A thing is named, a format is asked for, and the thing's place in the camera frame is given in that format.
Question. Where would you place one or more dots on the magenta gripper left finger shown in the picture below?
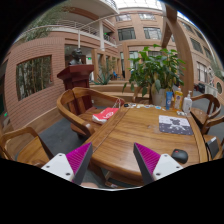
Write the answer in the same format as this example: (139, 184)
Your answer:
(71, 166)

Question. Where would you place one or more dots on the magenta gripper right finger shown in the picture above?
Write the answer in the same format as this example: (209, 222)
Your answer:
(154, 166)

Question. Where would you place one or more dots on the black computer mouse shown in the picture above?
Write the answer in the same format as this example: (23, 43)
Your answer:
(180, 155)

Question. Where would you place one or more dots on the dark patterned mouse pad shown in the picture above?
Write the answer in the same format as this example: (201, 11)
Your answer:
(174, 125)

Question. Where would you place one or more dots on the wooden chair near left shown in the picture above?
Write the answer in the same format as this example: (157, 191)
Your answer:
(25, 146)

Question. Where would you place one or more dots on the wooden chair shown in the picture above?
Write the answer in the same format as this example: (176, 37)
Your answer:
(25, 146)
(204, 108)
(213, 145)

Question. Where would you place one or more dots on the red and white bag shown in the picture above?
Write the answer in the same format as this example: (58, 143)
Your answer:
(103, 116)

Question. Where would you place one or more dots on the wooden armchair with red bag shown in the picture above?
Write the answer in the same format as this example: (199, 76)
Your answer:
(79, 104)

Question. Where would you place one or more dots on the white plant pot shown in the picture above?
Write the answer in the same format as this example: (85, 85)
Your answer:
(159, 97)

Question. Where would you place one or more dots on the white pump dispenser bottle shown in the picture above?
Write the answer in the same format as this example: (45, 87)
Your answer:
(187, 103)

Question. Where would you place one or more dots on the yellow bottle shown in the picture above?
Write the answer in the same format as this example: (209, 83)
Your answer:
(178, 97)

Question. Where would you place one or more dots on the blue tube bottle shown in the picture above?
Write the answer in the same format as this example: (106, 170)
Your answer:
(169, 96)

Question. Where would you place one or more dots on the wooden chair near right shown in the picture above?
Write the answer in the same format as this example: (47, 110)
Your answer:
(213, 145)

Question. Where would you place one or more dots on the wooden chair far right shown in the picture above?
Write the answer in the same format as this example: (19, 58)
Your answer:
(204, 108)

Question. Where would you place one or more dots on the small spiky potted plant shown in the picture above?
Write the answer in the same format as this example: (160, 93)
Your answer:
(103, 78)

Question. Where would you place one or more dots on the large green potted plant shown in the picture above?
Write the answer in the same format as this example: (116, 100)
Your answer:
(155, 72)

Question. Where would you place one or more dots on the dark bust statue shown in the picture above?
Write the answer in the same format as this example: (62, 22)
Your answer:
(76, 54)

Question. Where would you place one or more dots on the wooden support pillar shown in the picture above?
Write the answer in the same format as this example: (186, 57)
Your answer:
(171, 27)

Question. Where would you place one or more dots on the dark red wooden pedestal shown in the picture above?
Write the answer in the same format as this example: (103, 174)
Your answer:
(76, 76)

